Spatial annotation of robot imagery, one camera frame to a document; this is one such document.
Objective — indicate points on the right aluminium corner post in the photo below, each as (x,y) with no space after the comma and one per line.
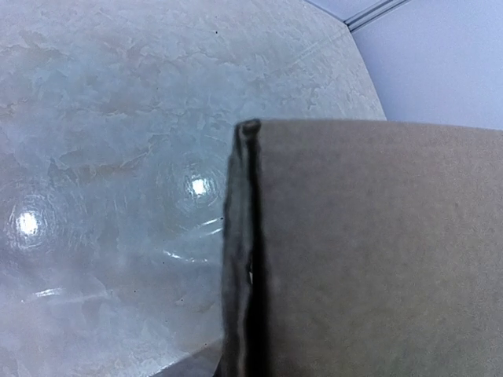
(370,14)

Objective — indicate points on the brown cardboard box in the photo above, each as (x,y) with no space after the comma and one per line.
(362,248)

